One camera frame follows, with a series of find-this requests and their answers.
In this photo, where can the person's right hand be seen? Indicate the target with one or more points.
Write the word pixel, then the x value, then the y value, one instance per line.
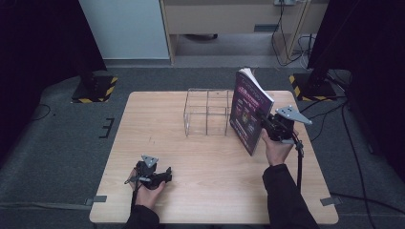
pixel 277 151

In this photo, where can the person's left hand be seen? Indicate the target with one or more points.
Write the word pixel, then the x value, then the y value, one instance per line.
pixel 148 195

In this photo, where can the dark curtain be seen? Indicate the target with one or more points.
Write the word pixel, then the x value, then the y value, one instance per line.
pixel 372 63
pixel 38 63

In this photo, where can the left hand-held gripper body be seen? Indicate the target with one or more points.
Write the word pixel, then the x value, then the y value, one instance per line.
pixel 149 175

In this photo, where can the clear acrylic rack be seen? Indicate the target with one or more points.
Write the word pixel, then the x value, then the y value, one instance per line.
pixel 205 111

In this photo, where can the striped black stand base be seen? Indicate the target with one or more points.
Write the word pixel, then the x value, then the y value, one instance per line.
pixel 313 89
pixel 95 89

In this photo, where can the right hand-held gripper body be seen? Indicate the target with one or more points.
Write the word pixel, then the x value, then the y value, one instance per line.
pixel 283 125

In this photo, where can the grey tape piece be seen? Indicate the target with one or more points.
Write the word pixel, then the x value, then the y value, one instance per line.
pixel 331 201
pixel 96 200

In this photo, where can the purple magazine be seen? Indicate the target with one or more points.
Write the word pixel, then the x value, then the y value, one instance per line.
pixel 250 111

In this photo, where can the white panel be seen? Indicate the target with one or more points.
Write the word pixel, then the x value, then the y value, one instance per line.
pixel 124 28

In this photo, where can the black stand pole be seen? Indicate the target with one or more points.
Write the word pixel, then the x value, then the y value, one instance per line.
pixel 320 68
pixel 86 68

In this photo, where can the black floor tape mark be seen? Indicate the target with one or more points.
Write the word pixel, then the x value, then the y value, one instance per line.
pixel 107 128

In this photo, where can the dark round object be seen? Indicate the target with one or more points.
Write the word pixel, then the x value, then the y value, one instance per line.
pixel 201 37

